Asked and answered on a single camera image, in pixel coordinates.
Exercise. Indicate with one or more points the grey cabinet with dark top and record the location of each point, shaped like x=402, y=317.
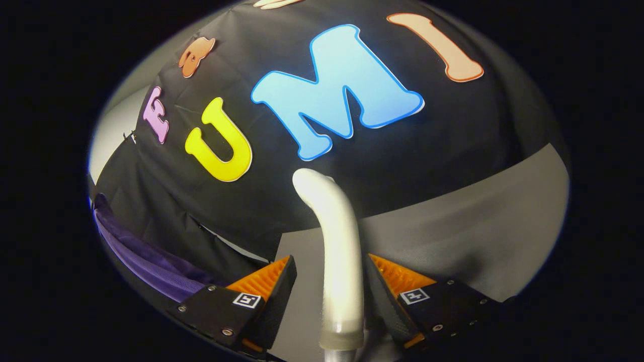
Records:
x=478, y=236

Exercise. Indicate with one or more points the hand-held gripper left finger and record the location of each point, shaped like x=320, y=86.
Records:
x=279, y=306

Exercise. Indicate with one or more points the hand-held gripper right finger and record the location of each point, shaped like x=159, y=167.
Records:
x=387, y=306

